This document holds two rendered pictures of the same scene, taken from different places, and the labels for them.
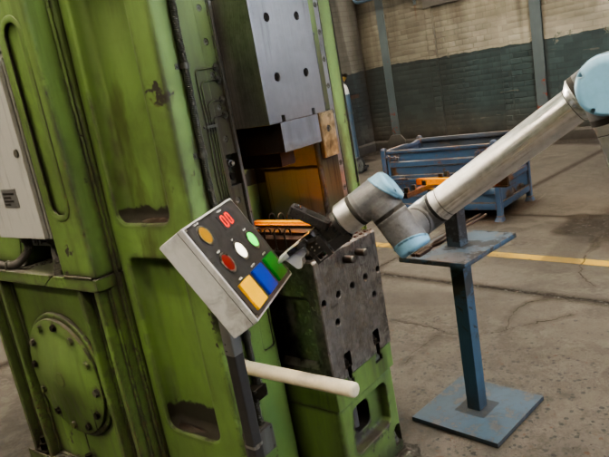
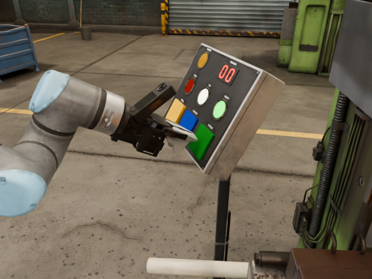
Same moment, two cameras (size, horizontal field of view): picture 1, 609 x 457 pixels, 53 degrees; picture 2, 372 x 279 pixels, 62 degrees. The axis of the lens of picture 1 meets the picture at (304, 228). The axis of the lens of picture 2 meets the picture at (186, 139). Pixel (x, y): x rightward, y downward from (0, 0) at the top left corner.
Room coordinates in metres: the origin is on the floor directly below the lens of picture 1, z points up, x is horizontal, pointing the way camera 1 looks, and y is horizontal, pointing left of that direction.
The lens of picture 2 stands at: (2.16, -0.35, 1.39)
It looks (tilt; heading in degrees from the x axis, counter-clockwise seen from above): 28 degrees down; 144
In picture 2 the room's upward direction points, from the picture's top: straight up
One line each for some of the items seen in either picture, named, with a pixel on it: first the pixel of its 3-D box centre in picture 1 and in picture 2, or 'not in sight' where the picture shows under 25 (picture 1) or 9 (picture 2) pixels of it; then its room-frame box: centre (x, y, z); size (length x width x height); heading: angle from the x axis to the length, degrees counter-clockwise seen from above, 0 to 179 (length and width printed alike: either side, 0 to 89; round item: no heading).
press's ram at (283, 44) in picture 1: (249, 64); not in sight; (2.21, 0.09, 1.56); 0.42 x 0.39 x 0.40; 50
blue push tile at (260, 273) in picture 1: (263, 278); (187, 126); (1.53, 0.13, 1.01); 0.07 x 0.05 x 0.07; 165
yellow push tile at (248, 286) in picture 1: (252, 293); (176, 113); (1.43, 0.15, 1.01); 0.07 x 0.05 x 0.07; 165
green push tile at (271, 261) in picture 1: (274, 267); (202, 141); (1.62, 0.10, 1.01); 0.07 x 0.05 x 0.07; 165
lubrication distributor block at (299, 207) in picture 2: not in sight; (302, 220); (1.84, 0.29, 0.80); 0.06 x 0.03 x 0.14; 140
